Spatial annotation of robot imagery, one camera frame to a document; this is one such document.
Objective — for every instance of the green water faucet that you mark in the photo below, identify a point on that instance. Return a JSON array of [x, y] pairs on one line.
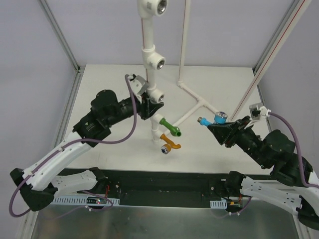
[[174, 130]]

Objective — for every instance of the right aluminium frame post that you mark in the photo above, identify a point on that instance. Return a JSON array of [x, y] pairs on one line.
[[274, 36]]

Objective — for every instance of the aluminium frame post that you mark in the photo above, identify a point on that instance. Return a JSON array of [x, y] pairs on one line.
[[59, 34], [274, 36]]

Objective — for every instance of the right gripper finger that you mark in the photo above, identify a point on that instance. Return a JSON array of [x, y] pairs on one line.
[[227, 125], [224, 136]]

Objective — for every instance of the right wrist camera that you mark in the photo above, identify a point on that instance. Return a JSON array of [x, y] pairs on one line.
[[258, 112]]

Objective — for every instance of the left aluminium frame post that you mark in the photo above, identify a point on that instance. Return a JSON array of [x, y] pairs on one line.
[[59, 34]]

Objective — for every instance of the white PVC pipe stand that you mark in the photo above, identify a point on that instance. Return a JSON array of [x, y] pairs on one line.
[[178, 34]]

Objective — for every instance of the blue water faucet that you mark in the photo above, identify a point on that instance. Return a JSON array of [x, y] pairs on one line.
[[219, 118]]

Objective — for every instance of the orange water faucet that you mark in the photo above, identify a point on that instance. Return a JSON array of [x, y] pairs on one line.
[[169, 144]]

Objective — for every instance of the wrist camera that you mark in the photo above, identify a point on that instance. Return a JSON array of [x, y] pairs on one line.
[[138, 84], [258, 112]]

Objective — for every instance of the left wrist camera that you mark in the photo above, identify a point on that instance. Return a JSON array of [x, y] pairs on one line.
[[138, 84]]

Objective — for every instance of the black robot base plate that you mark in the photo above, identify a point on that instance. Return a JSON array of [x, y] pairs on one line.
[[164, 189]]

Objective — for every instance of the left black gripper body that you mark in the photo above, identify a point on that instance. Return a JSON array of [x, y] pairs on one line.
[[144, 107]]

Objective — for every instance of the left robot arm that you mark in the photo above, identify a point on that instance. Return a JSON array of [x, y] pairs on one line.
[[35, 183]]

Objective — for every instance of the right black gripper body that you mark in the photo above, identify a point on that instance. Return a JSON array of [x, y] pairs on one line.
[[234, 133]]

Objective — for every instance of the right white cable duct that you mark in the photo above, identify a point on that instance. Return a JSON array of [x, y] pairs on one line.
[[218, 204]]

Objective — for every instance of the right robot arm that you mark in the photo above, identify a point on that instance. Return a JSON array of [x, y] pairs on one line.
[[275, 152]]

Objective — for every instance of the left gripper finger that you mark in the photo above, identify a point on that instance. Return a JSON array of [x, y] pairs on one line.
[[150, 113], [154, 107]]

